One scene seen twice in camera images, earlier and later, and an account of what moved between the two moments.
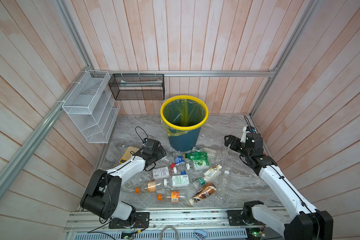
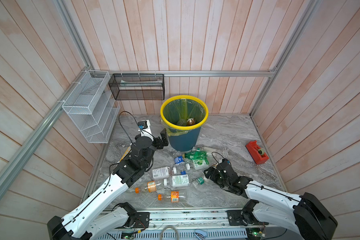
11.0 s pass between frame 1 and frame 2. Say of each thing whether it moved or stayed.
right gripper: moved
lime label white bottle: stayed
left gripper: moved
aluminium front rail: stayed
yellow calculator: stayed
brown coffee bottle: moved
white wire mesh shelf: stayed
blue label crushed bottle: stayed
